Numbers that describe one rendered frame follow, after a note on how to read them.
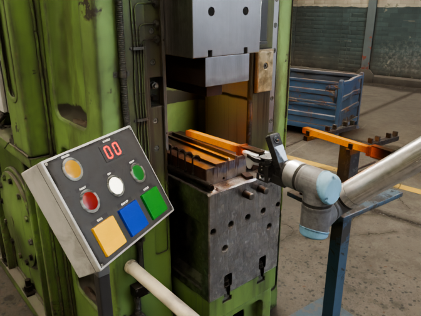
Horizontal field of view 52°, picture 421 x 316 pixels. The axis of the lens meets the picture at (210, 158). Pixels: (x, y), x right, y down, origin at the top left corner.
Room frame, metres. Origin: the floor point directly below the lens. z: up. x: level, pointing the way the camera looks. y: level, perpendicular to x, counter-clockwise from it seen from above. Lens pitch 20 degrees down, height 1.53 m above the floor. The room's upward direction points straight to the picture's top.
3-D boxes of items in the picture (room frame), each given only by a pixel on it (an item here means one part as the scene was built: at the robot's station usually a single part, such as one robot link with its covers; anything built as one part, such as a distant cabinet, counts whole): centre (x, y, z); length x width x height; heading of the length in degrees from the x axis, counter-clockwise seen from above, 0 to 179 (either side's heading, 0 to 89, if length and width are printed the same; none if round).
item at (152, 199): (1.09, 0.16, 1.01); 0.07 x 0.05 x 0.07; 155
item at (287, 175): (1.26, -0.27, 1.02); 0.10 x 0.05 x 0.09; 129
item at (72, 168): (0.94, 0.32, 1.16); 0.05 x 0.03 x 0.04; 130
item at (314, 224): (1.20, -0.33, 0.90); 0.12 x 0.09 x 0.12; 143
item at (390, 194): (1.70, -0.58, 0.76); 0.40 x 0.30 x 0.02; 126
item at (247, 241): (1.68, 0.04, 0.69); 0.56 x 0.38 x 0.45; 40
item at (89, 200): (0.93, 0.28, 1.09); 0.05 x 0.03 x 0.04; 130
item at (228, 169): (1.64, 0.07, 0.96); 0.42 x 0.20 x 0.09; 40
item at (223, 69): (1.64, 0.07, 1.32); 0.42 x 0.20 x 0.10; 40
